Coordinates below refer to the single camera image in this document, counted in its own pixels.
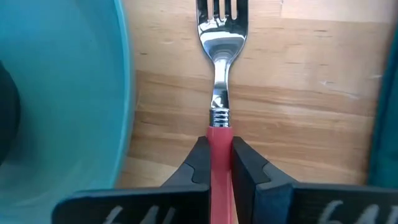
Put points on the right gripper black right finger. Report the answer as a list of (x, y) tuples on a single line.
[(273, 205)]

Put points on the black bowl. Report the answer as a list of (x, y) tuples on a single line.
[(7, 118)]

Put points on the teal ceramic plate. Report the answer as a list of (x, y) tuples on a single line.
[(77, 93)]

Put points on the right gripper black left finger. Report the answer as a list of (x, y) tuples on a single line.
[(186, 205)]

